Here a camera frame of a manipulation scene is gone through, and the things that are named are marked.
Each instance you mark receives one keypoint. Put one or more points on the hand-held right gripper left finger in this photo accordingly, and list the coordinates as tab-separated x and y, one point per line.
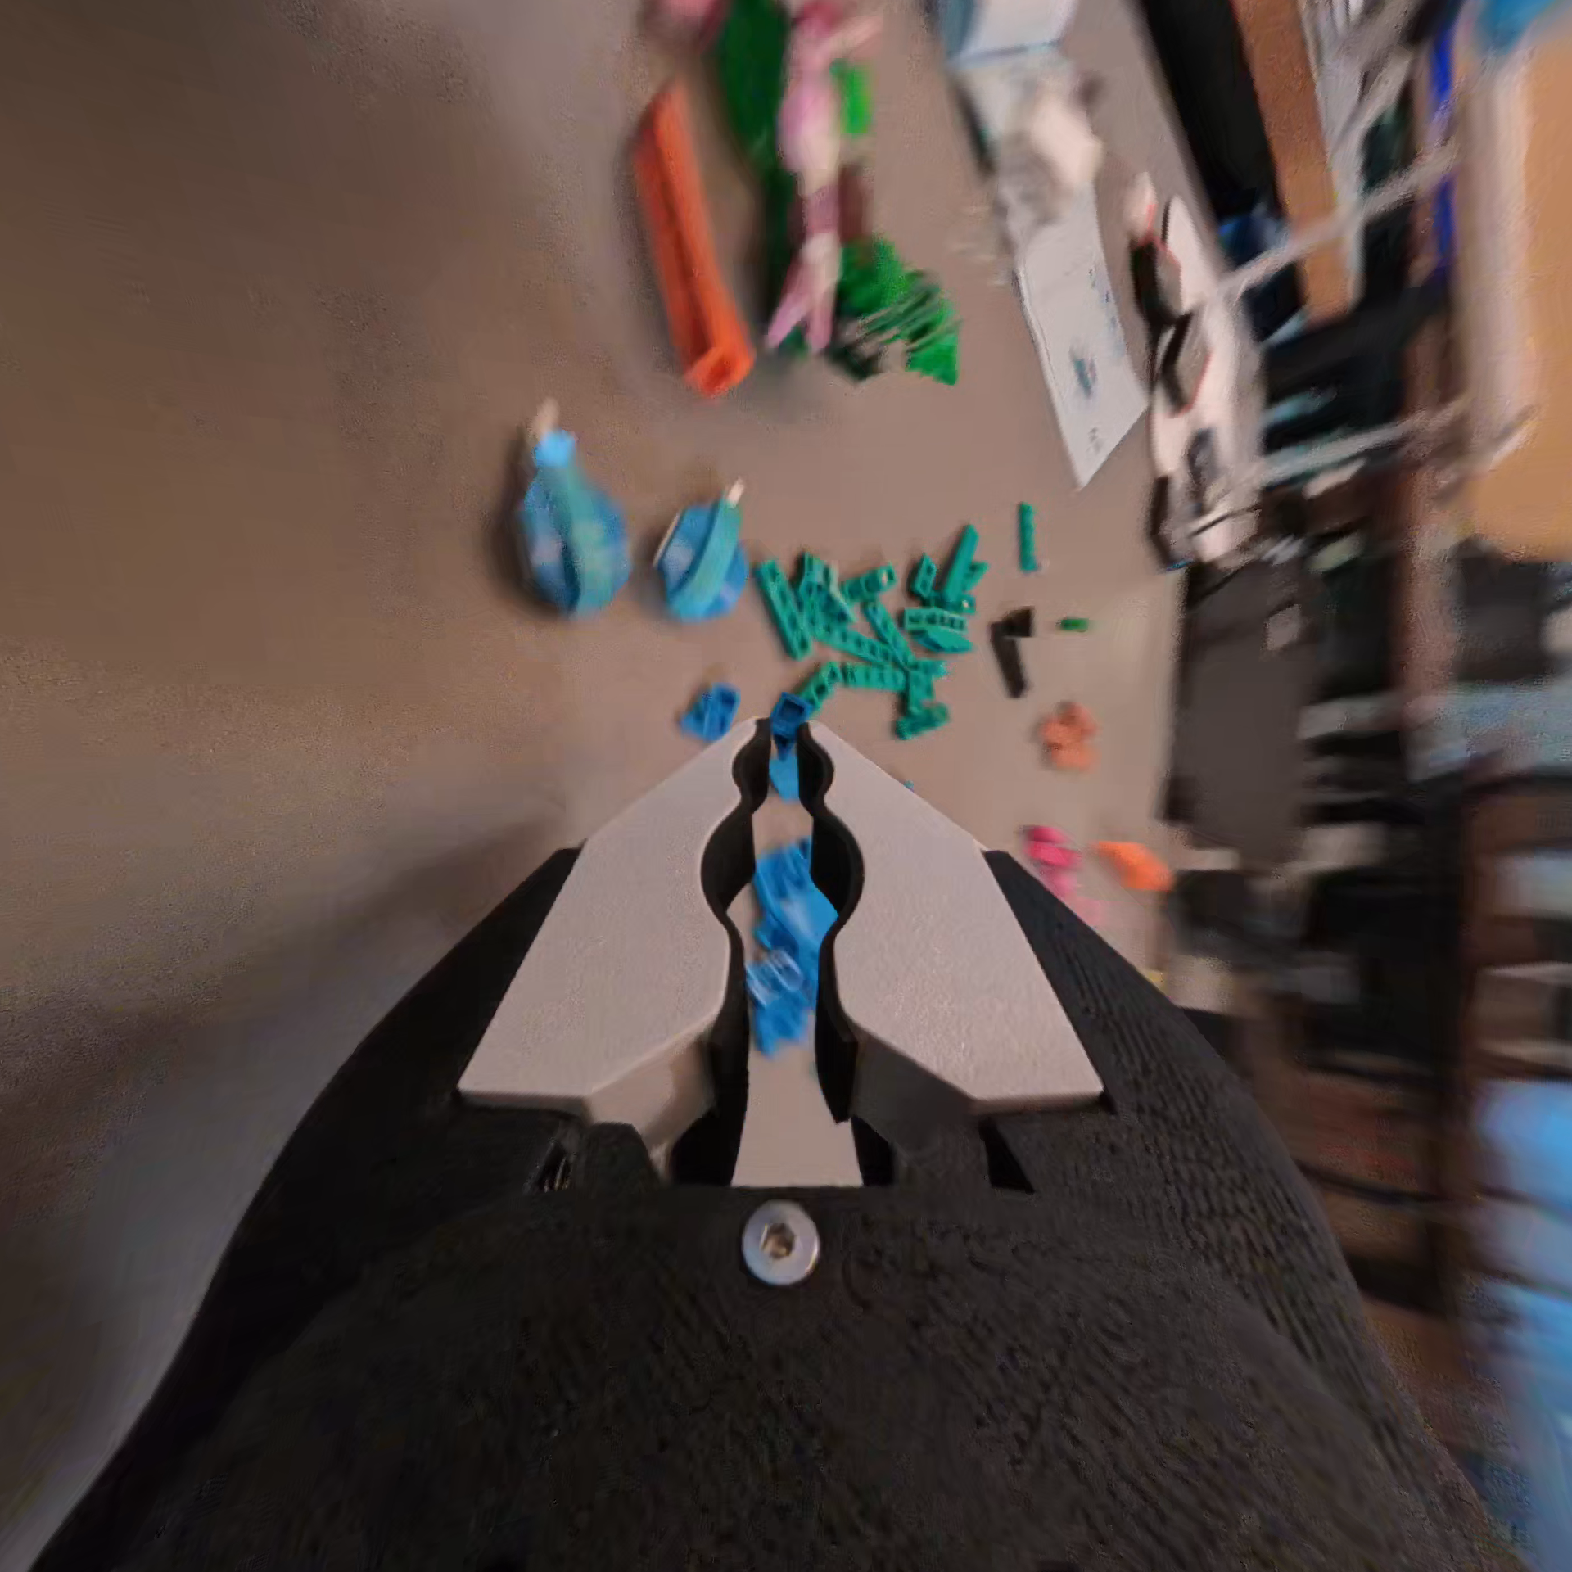
602	947

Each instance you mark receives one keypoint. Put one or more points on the small blue lego brick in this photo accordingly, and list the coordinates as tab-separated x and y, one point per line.
786	735

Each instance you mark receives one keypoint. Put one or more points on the orange lego brick separator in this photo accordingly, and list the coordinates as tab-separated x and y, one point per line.
688	246

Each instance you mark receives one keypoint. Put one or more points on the lego instruction booklet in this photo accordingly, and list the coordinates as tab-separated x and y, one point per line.
1080	333

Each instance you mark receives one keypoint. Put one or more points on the blue lego slope brick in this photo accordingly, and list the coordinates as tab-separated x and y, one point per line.
709	711

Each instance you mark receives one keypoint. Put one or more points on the long black lego piece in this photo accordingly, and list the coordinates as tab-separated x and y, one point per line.
1008	670

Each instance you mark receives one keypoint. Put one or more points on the orange lego pieces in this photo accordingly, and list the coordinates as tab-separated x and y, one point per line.
1134	866

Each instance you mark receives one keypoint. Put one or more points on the long teal lego plate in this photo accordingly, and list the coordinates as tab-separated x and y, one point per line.
1026	535

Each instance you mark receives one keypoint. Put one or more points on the white tray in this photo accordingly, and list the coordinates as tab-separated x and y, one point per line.
1209	404

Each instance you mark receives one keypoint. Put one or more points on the blue lego fish assembly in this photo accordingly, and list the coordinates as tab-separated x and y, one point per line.
706	563
571	547

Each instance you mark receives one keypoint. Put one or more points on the pile of blue lego pieces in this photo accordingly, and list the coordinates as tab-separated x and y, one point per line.
780	907

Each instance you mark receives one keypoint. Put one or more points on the green lego flower model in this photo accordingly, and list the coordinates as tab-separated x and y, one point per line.
885	305

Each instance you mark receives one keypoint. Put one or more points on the wooden table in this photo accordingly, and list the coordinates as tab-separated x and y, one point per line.
1302	145

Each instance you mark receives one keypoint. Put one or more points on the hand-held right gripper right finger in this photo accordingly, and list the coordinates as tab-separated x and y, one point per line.
958	959

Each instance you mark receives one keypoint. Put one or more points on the pile of teal lego pieces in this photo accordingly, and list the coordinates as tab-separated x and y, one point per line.
872	637

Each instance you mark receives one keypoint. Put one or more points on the pile of pink lego pieces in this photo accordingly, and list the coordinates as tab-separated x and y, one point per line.
1053	852

